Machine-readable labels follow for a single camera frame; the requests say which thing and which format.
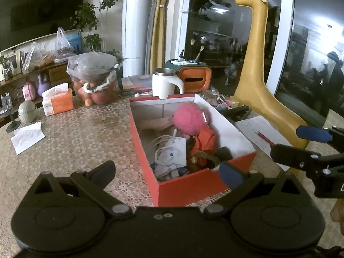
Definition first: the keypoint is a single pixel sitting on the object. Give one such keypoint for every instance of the grey phone stand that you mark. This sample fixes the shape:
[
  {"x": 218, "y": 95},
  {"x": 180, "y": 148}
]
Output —
[{"x": 8, "y": 104}]

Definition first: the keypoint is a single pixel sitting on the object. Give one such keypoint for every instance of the orange green desk organizer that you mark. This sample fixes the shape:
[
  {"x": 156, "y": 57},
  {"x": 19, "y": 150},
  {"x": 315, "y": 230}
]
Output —
[{"x": 193, "y": 79}]

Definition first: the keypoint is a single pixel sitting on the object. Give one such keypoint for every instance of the tall green houseplant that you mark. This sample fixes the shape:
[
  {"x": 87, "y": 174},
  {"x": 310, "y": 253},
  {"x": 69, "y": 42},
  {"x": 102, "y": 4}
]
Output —
[{"x": 86, "y": 16}]

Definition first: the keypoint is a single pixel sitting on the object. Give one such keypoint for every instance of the yellow giraffe figure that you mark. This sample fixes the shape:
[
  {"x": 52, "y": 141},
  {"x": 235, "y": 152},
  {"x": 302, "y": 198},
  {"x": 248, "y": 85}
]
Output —
[{"x": 255, "y": 72}]

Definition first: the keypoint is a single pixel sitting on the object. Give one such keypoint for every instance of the white electric kettle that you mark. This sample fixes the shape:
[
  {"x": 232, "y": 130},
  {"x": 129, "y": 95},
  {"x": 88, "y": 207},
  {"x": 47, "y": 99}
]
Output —
[{"x": 161, "y": 86}]

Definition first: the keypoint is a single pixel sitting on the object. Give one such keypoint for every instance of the white column air conditioner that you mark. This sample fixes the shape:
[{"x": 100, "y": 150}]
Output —
[{"x": 137, "y": 18}]

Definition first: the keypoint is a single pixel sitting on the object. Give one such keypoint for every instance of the small white object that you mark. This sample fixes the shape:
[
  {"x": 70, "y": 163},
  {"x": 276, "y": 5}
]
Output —
[{"x": 137, "y": 95}]

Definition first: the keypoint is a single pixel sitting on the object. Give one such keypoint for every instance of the person's right hand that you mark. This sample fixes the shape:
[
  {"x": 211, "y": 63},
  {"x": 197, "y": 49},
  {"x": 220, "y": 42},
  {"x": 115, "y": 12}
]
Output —
[{"x": 339, "y": 217}]

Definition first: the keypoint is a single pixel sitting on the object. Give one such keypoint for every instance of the blue box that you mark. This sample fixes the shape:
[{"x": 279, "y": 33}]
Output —
[{"x": 74, "y": 41}]

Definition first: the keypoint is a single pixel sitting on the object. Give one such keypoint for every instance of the pink plush apple toy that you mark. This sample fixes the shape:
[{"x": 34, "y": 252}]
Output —
[{"x": 188, "y": 118}]

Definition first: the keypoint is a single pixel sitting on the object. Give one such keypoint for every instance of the black remote control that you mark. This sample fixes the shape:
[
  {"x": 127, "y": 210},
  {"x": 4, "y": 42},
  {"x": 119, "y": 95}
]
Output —
[
  {"x": 243, "y": 117},
  {"x": 236, "y": 111}
]

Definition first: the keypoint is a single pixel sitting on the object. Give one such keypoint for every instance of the white photo frame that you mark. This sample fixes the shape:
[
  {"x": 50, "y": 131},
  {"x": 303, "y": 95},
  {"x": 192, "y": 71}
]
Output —
[{"x": 12, "y": 64}]

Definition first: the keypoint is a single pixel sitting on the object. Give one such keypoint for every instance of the blue tissue packet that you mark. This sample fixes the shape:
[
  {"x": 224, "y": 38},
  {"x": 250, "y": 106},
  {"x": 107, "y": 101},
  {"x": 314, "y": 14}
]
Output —
[{"x": 182, "y": 171}]

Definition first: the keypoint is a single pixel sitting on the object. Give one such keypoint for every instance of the dark cloth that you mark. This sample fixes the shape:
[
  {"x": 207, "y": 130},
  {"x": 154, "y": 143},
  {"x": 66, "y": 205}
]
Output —
[{"x": 223, "y": 154}]

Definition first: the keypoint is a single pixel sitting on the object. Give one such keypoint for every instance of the yellow curtain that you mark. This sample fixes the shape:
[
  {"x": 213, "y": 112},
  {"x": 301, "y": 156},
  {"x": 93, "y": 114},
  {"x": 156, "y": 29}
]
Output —
[{"x": 161, "y": 32}]

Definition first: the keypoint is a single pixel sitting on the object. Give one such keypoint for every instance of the purple kettlebell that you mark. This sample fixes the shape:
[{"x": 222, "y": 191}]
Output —
[{"x": 44, "y": 87}]

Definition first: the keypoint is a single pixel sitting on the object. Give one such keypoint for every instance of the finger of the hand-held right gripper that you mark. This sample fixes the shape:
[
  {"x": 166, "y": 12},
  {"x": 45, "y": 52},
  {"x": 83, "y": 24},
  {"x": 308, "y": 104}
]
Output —
[
  {"x": 311, "y": 133},
  {"x": 295, "y": 153}
]

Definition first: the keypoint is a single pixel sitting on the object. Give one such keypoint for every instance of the red pen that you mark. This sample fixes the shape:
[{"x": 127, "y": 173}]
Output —
[{"x": 264, "y": 138}]

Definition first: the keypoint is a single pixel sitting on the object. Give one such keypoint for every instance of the brown round object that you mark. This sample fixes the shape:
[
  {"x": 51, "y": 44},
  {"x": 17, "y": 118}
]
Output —
[{"x": 201, "y": 161}]

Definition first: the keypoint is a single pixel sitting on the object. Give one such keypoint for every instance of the plastic bag of fruit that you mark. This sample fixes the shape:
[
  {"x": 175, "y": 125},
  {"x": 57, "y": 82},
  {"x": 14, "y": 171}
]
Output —
[{"x": 94, "y": 70}]

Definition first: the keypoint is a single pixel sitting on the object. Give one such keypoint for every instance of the orange white tissue pack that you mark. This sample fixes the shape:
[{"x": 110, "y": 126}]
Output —
[{"x": 59, "y": 104}]

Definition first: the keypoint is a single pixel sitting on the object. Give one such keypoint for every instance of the black television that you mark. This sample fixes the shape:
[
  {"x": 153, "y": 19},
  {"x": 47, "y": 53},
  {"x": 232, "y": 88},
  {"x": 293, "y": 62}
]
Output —
[{"x": 40, "y": 13}]

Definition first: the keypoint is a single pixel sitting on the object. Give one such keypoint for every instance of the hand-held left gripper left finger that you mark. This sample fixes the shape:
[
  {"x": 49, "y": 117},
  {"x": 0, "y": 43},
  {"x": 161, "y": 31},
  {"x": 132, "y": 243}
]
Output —
[{"x": 104, "y": 170}]

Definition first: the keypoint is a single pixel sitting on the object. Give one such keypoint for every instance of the white handwritten paper sheet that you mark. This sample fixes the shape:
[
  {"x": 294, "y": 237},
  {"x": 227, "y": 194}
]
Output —
[{"x": 250, "y": 129}]

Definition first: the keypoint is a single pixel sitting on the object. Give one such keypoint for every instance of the plastic bag of oranges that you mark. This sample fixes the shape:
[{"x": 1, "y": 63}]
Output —
[{"x": 40, "y": 59}]

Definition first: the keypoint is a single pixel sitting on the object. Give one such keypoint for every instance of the orange cloth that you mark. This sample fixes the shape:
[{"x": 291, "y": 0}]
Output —
[{"x": 204, "y": 139}]

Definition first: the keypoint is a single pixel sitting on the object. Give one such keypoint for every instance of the white cardboard box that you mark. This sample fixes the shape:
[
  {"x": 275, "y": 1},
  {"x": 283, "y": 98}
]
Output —
[{"x": 188, "y": 188}]

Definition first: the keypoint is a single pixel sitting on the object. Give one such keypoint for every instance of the crumpled white paper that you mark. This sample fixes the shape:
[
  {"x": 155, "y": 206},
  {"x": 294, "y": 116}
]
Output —
[{"x": 27, "y": 138}]

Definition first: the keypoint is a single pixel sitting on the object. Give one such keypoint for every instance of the stack of colourful books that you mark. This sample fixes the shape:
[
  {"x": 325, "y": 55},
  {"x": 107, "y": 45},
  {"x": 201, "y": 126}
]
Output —
[{"x": 134, "y": 83}]

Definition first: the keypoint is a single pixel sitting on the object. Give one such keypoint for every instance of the wooden sideboard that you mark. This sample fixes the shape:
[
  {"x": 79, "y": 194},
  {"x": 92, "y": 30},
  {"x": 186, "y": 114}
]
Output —
[{"x": 59, "y": 72}]

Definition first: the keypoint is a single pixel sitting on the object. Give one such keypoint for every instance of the round ribbed ceramic jar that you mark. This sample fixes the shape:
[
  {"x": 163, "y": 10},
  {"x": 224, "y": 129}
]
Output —
[{"x": 27, "y": 113}]

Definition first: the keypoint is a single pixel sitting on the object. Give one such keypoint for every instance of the pink kettlebell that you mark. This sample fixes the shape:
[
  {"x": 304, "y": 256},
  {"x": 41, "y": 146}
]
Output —
[{"x": 29, "y": 92}]

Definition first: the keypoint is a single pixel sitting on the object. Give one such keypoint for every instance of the white-tipped brush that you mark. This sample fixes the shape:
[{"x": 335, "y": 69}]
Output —
[{"x": 199, "y": 53}]

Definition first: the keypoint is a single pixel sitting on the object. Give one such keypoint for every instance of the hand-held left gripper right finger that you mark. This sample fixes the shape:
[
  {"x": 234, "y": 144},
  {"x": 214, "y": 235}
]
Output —
[{"x": 228, "y": 174}]

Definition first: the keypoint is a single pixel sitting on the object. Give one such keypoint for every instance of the clear plastic bag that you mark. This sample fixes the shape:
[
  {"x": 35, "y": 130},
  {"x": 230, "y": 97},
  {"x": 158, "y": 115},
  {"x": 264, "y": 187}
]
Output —
[{"x": 63, "y": 48}]

